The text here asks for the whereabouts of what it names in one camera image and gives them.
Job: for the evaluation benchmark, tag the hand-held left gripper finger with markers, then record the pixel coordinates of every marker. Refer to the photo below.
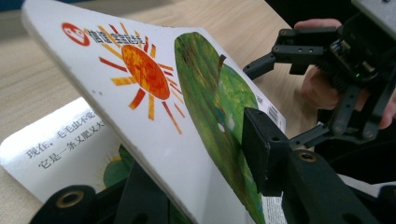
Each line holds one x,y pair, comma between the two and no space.
264,149

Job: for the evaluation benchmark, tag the white sun and leaf book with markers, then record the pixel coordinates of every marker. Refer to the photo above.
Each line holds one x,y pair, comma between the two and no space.
124,124

